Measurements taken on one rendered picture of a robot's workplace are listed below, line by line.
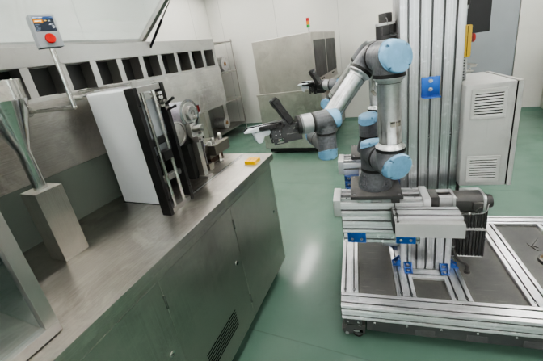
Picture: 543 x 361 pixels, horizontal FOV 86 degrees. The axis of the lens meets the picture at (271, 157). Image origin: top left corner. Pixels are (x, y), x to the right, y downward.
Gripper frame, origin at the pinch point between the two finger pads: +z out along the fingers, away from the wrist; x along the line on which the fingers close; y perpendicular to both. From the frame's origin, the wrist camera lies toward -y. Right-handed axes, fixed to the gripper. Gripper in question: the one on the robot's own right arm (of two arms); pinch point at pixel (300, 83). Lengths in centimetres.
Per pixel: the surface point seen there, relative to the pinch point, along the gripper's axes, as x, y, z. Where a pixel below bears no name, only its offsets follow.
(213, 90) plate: -32, -9, 60
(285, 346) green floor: -119, 108, -44
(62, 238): -169, 2, -11
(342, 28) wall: 339, 2, 139
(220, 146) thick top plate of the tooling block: -81, 12, 7
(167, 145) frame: -121, -11, -15
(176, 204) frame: -129, 14, -17
